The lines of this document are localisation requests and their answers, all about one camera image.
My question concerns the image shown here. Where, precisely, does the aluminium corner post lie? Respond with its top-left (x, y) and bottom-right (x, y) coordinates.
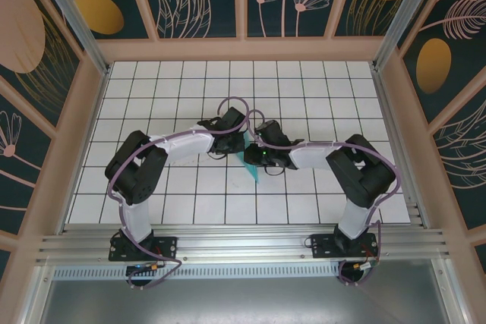
top-left (371, 0), bottom-right (445, 71)
top-left (30, 0), bottom-right (112, 77)

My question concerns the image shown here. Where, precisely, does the teal paper sheet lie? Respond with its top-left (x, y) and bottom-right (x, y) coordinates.
top-left (238, 130), bottom-right (264, 185)

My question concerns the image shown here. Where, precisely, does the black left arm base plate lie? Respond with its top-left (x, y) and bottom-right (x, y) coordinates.
top-left (109, 235), bottom-right (178, 263)

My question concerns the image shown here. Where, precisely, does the grey metal panel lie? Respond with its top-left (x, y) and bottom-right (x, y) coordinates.
top-left (36, 280), bottom-right (456, 324)

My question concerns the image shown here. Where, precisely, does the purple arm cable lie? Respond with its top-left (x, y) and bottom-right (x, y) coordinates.
top-left (107, 96), bottom-right (254, 290)
top-left (245, 109), bottom-right (403, 288)

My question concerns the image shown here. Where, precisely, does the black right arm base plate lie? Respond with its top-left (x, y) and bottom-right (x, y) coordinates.
top-left (310, 232), bottom-right (380, 259)

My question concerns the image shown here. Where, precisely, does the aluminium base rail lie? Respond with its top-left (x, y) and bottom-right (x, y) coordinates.
top-left (36, 223), bottom-right (453, 264)

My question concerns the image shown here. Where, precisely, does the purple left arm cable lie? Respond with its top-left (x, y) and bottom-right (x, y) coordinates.
top-left (107, 96), bottom-right (254, 290)

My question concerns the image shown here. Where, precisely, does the slotted grey cable duct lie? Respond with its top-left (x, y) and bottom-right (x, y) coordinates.
top-left (52, 265), bottom-right (437, 282)

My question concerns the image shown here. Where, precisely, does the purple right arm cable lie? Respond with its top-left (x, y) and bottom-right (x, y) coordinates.
top-left (245, 109), bottom-right (403, 288)

